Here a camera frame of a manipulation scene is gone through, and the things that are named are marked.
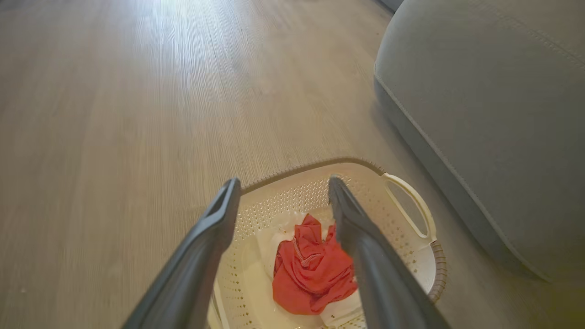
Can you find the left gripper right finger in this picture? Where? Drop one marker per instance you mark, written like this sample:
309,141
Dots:
379,278

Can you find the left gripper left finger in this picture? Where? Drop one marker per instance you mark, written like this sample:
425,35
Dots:
196,265

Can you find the orange-red cloth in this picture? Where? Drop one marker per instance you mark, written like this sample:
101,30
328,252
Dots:
311,278

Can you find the white cloth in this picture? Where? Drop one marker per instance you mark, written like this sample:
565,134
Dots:
274,237

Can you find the grey and yellow sofa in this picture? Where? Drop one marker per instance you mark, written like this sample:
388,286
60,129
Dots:
493,114

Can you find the cream perforated laundry basket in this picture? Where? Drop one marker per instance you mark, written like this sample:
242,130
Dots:
283,201

